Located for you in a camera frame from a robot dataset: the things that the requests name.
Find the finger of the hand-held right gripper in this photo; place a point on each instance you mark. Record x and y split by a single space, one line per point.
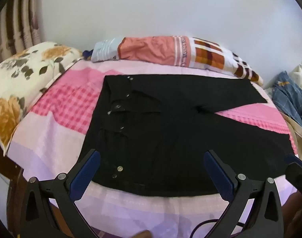
298 173

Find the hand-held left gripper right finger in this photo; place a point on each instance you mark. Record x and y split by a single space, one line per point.
218 176

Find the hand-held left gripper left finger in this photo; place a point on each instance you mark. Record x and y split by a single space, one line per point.
86 176

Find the black pants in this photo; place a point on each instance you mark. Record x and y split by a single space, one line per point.
165 141

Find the beige cloth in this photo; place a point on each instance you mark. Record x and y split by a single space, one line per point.
298 138

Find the pink checked bed sheet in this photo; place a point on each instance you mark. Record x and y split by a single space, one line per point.
54 133

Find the blue patterned cloth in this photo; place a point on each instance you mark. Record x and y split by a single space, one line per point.
290 96

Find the floral pillow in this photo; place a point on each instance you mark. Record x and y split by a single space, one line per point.
21 79

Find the dark blue cloth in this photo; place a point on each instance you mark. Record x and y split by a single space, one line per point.
87 54

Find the folded orange plaid quilt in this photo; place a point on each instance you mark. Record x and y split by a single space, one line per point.
153 49

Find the striped curtain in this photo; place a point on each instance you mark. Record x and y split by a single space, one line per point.
14 22

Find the wooden bed frame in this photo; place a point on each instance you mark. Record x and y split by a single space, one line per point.
2 161

